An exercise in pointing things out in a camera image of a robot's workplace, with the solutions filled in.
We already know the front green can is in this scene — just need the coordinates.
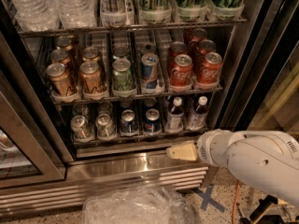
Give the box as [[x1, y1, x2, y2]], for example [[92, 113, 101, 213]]
[[112, 59, 135, 91]]

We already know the left clear water bottle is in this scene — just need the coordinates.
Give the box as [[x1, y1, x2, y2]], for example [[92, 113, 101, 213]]
[[11, 0, 59, 32]]

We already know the dark drink bottle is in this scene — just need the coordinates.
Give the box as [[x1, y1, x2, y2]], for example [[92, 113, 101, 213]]
[[187, 96, 208, 130], [166, 97, 184, 133]]

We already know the orange can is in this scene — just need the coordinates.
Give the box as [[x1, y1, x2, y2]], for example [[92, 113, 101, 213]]
[[82, 47, 102, 63], [79, 61, 105, 94]]

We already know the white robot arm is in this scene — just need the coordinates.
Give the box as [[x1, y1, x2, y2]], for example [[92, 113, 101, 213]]
[[166, 129, 299, 206]]

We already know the middle left gold can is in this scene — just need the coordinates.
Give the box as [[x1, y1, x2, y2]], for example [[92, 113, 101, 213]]
[[50, 49, 72, 68]]

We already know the back blue silver can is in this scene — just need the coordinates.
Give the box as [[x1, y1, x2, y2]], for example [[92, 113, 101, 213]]
[[140, 43, 156, 55]]

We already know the back left gold can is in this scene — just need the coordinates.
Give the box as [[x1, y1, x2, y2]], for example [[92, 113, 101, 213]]
[[55, 36, 76, 51]]

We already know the steel fridge base grille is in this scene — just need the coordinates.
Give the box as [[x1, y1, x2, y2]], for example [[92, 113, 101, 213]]
[[0, 150, 217, 217]]

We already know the front right Coca-Cola can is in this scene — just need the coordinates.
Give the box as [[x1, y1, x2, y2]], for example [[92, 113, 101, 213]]
[[197, 52, 222, 84]]

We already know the middle wire shelf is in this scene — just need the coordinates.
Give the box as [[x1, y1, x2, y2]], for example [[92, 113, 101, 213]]
[[50, 84, 222, 105]]

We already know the upper wire shelf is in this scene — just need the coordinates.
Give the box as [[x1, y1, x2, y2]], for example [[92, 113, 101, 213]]
[[17, 16, 247, 38]]

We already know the right clear water bottle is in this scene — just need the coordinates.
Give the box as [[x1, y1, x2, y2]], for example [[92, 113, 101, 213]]
[[58, 0, 96, 29]]

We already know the coca-cola can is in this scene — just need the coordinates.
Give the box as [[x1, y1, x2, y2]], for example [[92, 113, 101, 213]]
[[195, 39, 216, 63], [167, 41, 188, 66], [197, 52, 222, 84], [170, 54, 193, 87], [184, 28, 207, 45]]

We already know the clear plastic bin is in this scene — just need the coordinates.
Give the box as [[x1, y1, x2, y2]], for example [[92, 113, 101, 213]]
[[82, 187, 197, 224]]

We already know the wire shelf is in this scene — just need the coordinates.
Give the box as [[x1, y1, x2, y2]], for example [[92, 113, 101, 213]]
[[17, 16, 247, 38], [50, 84, 222, 105]]

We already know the front left Pepsi can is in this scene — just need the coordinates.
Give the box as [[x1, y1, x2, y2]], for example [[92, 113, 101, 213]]
[[121, 109, 137, 133]]

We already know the yellow black stand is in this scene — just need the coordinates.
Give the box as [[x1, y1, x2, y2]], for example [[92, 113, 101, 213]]
[[240, 195, 299, 224]]

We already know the blue silver can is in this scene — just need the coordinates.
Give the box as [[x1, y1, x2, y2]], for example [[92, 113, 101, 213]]
[[141, 53, 159, 89], [140, 43, 156, 55]]

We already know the left glass fridge door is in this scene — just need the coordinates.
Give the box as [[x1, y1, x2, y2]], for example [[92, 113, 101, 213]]
[[0, 72, 65, 189]]

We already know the orange cable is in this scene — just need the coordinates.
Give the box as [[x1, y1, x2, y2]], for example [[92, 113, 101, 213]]
[[231, 180, 241, 224]]

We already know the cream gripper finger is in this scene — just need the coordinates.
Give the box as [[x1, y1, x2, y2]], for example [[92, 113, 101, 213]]
[[166, 143, 198, 161]]

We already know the front left gold can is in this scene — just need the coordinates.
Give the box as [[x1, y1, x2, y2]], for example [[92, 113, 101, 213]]
[[46, 63, 77, 97]]

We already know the gold can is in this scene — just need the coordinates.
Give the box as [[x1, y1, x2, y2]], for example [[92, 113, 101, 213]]
[[55, 36, 76, 51], [46, 63, 77, 97], [50, 49, 72, 68]]

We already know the blue tape cross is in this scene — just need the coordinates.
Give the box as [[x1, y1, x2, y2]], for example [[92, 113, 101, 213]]
[[192, 185, 225, 213]]

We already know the back Coca-Cola can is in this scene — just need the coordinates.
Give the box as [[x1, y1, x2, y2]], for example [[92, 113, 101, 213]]
[[184, 28, 207, 45]]

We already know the back green can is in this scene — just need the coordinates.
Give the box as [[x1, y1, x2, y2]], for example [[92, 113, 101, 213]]
[[112, 46, 131, 60]]

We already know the pepsi can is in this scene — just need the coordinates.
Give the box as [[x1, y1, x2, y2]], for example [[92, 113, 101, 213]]
[[144, 108, 161, 133], [121, 109, 137, 133]]

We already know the clear water bottle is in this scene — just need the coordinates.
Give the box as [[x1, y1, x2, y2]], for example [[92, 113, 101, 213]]
[[11, 0, 59, 32], [58, 0, 96, 29]]

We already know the front orange can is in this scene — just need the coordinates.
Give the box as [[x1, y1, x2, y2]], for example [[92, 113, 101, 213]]
[[79, 61, 105, 94]]

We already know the front left Coca-Cola can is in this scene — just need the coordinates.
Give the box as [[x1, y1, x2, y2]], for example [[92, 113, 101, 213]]
[[170, 54, 193, 87]]

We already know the back orange can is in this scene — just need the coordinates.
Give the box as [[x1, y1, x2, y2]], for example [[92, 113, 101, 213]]
[[82, 47, 102, 63]]

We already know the middle left Coca-Cola can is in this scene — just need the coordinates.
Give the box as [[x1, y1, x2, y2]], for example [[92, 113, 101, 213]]
[[167, 41, 188, 66]]

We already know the middle right Coca-Cola can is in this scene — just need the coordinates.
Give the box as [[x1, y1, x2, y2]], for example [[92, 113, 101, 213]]
[[195, 39, 216, 63]]

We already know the front silver can leftmost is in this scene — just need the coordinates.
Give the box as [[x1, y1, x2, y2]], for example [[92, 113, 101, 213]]
[[71, 116, 91, 139]]

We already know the front blue silver can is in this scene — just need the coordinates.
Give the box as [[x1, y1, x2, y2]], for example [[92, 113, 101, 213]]
[[141, 53, 159, 89]]

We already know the front right Pepsi can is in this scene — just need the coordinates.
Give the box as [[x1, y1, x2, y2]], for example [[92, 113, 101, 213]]
[[144, 108, 161, 133]]

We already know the open glass fridge door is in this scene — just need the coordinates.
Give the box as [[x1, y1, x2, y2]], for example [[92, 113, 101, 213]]
[[216, 0, 299, 131]]

